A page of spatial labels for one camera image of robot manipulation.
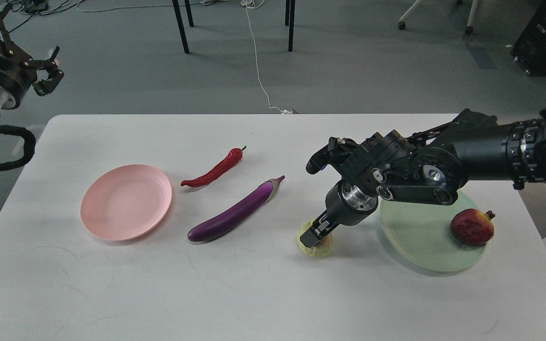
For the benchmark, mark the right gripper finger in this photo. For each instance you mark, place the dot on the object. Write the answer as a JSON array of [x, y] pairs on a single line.
[[322, 226], [309, 235]]

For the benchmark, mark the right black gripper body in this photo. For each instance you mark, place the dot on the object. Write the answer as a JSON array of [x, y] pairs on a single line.
[[347, 205]]

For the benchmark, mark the green custard apple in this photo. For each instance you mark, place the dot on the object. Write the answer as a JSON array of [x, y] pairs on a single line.
[[322, 249]]

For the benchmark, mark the purple eggplant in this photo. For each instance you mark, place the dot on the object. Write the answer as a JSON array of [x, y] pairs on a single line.
[[229, 219]]

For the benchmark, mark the red pomegranate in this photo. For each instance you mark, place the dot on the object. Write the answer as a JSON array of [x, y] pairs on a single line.
[[473, 227]]

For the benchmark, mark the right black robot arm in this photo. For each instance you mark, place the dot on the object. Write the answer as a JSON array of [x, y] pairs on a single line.
[[428, 167]]

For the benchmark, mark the green plate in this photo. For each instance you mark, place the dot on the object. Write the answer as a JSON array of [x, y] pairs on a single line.
[[421, 233]]

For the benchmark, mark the red chili pepper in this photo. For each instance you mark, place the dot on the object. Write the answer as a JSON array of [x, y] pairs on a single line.
[[233, 157]]

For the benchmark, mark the pink plate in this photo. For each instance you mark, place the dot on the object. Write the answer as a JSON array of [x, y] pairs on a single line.
[[126, 202]]

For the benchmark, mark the black table leg left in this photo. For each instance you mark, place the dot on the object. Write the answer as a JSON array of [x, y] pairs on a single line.
[[180, 22]]

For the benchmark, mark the black table leg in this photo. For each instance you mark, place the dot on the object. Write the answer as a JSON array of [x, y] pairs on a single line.
[[289, 21], [180, 22]]

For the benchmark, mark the black table leg right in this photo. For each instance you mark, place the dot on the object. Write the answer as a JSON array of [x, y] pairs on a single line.
[[289, 21]]

